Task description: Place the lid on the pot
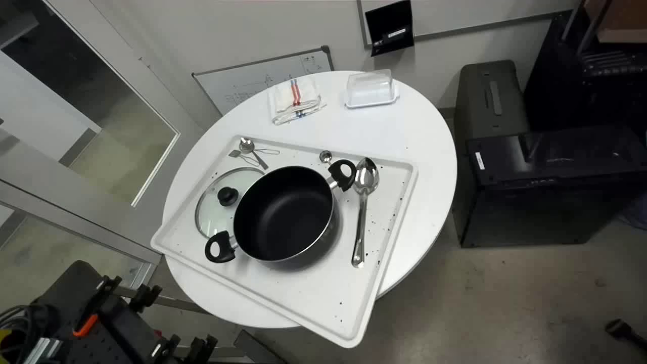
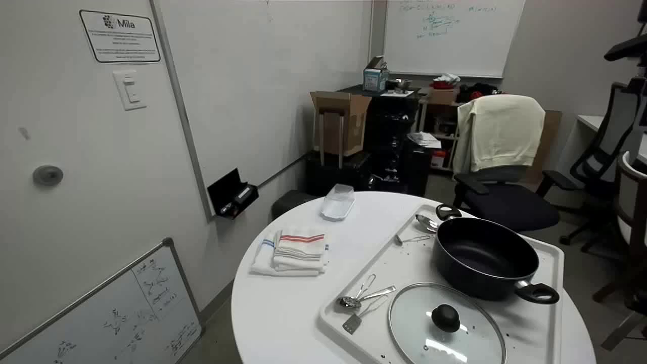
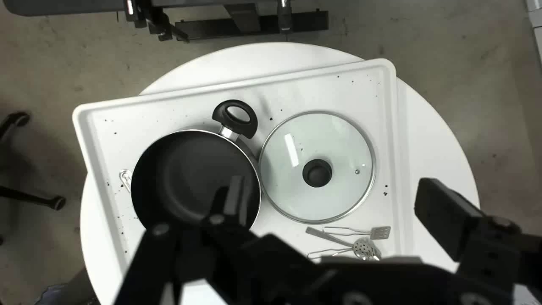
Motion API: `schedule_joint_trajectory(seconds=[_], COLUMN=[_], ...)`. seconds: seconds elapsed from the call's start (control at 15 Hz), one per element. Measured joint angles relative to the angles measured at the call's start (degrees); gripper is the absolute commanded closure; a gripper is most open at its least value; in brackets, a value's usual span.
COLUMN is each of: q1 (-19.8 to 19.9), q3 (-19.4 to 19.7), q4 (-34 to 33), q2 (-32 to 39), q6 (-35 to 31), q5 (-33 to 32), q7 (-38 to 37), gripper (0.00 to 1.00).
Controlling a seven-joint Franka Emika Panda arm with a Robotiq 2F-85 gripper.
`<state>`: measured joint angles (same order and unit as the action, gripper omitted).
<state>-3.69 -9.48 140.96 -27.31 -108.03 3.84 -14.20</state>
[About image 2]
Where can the white towel with red stripe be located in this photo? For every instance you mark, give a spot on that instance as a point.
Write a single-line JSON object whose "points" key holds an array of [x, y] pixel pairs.
{"points": [[303, 242]]}

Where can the white papers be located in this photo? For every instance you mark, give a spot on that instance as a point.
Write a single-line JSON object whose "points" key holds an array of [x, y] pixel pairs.
{"points": [[425, 139]]}

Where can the brown cardboard box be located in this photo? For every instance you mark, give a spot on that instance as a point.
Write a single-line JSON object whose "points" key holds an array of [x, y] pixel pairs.
{"points": [[341, 121]]}

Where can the wooden shelf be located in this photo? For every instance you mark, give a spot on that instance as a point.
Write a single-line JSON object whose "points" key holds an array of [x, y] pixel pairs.
{"points": [[441, 117]]}

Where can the black mesh chair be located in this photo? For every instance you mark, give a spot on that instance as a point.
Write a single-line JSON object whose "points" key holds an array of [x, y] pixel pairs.
{"points": [[608, 143]]}

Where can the metal measuring spoon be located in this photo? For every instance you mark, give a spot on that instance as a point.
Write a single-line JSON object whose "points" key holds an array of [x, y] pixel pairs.
{"points": [[352, 323], [348, 301], [366, 284]]}

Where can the whiteboard with green writing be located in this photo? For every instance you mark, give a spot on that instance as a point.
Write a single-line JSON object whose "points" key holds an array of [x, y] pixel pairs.
{"points": [[452, 41]]}

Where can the flat brown cardboard sheet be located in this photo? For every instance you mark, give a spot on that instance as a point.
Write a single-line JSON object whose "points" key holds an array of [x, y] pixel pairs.
{"points": [[551, 143]]}

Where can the large wall whiteboard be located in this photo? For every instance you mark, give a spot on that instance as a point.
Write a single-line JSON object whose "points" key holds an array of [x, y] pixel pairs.
{"points": [[269, 81]]}

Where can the black cooking pot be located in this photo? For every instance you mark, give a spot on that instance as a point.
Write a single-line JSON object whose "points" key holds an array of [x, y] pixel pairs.
{"points": [[486, 254]]}

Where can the glass lid with black knob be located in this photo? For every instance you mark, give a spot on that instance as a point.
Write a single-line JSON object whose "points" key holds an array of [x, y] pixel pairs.
{"points": [[418, 325]]}

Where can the small whiteboard with drawings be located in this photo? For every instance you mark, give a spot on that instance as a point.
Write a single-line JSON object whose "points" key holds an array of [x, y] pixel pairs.
{"points": [[123, 316]]}

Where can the white plastic tray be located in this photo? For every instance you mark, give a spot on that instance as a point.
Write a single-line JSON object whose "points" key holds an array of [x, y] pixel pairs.
{"points": [[406, 265]]}

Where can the white wall sign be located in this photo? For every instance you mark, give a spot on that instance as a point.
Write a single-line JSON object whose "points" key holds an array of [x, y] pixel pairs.
{"points": [[121, 34]]}

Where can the black office chair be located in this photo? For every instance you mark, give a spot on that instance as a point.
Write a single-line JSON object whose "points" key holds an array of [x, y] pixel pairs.
{"points": [[508, 203]]}

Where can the white towel with blue stripe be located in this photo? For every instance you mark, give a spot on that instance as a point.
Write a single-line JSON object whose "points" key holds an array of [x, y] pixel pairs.
{"points": [[265, 259]]}

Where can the black bag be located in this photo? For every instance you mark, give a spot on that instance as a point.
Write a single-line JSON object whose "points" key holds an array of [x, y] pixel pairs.
{"points": [[478, 92]]}

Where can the cream cloth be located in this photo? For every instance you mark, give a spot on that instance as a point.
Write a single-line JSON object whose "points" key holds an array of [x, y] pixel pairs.
{"points": [[503, 132]]}

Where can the clear plastic container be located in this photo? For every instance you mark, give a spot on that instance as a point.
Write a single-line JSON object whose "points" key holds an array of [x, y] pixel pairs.
{"points": [[337, 203]]}

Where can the blue tissue box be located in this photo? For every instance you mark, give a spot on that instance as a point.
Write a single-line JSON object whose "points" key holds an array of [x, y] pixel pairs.
{"points": [[375, 77]]}

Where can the white light switch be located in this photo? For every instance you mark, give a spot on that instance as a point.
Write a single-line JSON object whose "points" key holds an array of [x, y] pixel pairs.
{"points": [[130, 90]]}

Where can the black drawer cabinet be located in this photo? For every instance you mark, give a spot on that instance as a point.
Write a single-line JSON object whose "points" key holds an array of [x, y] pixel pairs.
{"points": [[392, 142]]}

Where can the black marker holder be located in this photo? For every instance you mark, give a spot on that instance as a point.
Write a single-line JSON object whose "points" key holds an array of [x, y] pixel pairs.
{"points": [[226, 192]]}

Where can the round grey wall stopper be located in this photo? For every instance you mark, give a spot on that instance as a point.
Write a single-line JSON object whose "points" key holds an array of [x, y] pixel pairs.
{"points": [[48, 177]]}

